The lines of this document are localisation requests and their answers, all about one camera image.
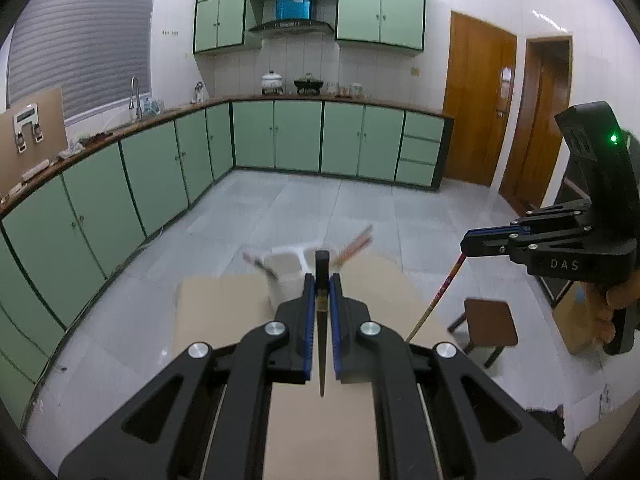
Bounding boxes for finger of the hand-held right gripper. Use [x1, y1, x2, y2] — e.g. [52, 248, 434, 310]
[460, 235, 593, 262]
[464, 197, 596, 242]

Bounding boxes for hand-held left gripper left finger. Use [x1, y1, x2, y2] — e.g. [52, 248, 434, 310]
[58, 274, 317, 480]

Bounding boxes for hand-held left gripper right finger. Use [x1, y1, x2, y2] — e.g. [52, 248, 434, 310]
[331, 273, 586, 480]

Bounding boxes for dark chopstick with metal band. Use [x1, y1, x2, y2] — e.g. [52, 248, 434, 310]
[243, 252, 279, 281]
[314, 249, 331, 399]

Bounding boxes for white utensil holder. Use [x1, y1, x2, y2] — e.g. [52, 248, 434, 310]
[262, 243, 347, 321]

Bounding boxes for red-handled wooden chopstick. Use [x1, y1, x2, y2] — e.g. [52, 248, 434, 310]
[405, 252, 469, 344]
[332, 224, 375, 269]

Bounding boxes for person's right hand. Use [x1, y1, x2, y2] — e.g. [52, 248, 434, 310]
[597, 270, 640, 343]

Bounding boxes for brown wooden stool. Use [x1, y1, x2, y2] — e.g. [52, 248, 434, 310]
[448, 298, 520, 369]

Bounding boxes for beige lace-edged tablecloth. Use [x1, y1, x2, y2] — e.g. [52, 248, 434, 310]
[173, 254, 454, 480]

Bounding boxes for closed wooden door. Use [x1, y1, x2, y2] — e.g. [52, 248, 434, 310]
[442, 10, 518, 189]

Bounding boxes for glass jars on counter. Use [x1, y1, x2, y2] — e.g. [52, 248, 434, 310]
[324, 82, 364, 99]

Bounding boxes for black wok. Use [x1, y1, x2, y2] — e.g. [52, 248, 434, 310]
[293, 73, 324, 96]

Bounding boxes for green lower kitchen cabinets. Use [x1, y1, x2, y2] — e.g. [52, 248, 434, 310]
[0, 99, 454, 429]

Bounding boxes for green upper kitchen cabinet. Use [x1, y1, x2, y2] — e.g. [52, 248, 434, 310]
[193, 0, 250, 55]
[335, 0, 426, 52]

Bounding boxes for kitchen faucet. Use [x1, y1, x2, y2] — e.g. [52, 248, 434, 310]
[128, 76, 144, 121]

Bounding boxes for range hood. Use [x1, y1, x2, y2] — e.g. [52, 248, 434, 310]
[248, 0, 335, 36]

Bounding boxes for brown cardboard board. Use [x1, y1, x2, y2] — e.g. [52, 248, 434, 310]
[0, 87, 70, 187]

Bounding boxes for white device on board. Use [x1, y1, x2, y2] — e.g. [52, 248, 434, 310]
[12, 104, 45, 154]

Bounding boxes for grey window blind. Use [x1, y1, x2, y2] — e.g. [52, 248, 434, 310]
[7, 0, 160, 122]

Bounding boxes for wooden door in frame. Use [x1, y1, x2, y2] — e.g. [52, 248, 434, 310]
[498, 35, 573, 212]

